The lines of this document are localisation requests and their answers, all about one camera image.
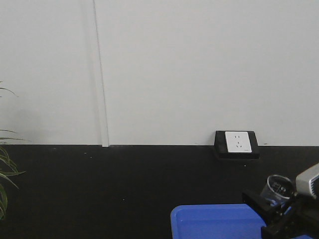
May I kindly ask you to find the clear glass beaker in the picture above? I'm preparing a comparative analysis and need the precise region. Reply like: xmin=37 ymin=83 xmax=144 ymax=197
xmin=260 ymin=174 xmax=295 ymax=206

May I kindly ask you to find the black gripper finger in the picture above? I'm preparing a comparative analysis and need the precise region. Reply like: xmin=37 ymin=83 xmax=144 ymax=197
xmin=242 ymin=190 xmax=277 ymax=225

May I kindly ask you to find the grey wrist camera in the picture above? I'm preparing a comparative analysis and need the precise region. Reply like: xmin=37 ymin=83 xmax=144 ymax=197
xmin=296 ymin=163 xmax=319 ymax=199

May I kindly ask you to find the black and white wall socket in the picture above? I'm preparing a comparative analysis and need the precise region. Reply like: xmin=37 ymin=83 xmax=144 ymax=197
xmin=214 ymin=130 xmax=260 ymax=161

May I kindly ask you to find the green spider plant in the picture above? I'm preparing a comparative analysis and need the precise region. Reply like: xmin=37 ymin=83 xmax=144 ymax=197
xmin=0 ymin=81 xmax=27 ymax=220

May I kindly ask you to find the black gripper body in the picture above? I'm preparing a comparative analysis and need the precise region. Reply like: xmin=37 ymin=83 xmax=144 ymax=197
xmin=261 ymin=195 xmax=319 ymax=239

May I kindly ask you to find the blue plastic tray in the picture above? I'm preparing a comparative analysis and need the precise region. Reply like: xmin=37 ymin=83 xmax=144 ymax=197
xmin=170 ymin=204 xmax=266 ymax=239

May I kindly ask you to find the white wall cable duct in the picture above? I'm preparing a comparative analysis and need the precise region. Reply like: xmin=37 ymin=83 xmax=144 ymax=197
xmin=93 ymin=0 xmax=110 ymax=147

